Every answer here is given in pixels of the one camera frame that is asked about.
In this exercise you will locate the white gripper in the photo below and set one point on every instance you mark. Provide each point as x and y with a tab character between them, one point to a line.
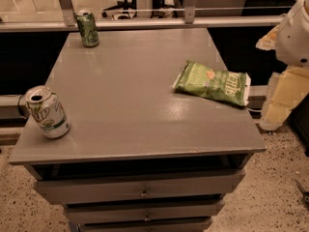
294	39

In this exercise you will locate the dark green soda can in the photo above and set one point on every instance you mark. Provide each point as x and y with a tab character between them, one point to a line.
87	28

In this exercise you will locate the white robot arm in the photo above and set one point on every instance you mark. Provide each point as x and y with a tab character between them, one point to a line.
286	90

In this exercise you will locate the white 7UP soda can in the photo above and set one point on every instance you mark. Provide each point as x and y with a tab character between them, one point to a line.
46	109

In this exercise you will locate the green chip bag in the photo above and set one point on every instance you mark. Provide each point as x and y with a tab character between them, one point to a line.
223	86

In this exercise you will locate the middle grey drawer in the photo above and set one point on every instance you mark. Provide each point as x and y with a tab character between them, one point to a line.
152	210

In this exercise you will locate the grey drawer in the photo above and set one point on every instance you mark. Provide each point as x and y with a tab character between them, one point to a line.
193	224
152	210
95	190

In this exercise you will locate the grey drawer cabinet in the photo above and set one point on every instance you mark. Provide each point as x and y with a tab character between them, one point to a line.
125	120

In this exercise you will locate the bottom grey drawer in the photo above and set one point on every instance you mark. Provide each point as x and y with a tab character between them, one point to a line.
193	224

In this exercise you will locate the top grey drawer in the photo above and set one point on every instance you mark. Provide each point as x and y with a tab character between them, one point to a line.
95	190

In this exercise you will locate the metal railing beam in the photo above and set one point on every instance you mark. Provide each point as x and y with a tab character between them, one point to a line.
145	24

